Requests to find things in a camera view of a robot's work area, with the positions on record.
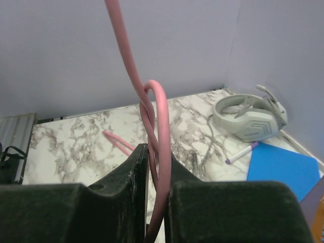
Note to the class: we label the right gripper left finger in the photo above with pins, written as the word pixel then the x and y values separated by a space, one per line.
pixel 110 210

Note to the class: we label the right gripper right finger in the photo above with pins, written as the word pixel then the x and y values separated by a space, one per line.
pixel 237 211

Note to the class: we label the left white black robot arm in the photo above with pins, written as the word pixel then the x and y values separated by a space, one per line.
pixel 10 161

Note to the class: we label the grey white headphones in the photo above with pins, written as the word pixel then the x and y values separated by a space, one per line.
pixel 260 119

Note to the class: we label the white purple pen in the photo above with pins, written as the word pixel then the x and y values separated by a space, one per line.
pixel 241 153

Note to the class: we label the blue notebook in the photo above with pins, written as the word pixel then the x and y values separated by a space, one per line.
pixel 270 163

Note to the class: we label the wooden three-tier rack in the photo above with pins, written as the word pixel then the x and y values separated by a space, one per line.
pixel 312 207

